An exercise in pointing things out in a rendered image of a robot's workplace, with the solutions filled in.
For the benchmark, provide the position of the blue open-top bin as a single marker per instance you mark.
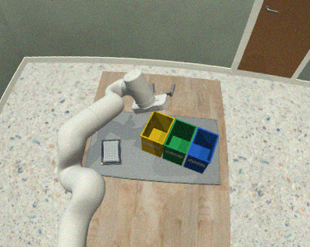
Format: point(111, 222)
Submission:
point(201, 150)

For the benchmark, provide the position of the yellow recycle bin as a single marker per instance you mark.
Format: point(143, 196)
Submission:
point(155, 133)

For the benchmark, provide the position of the green bin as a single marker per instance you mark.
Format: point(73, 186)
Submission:
point(177, 141)

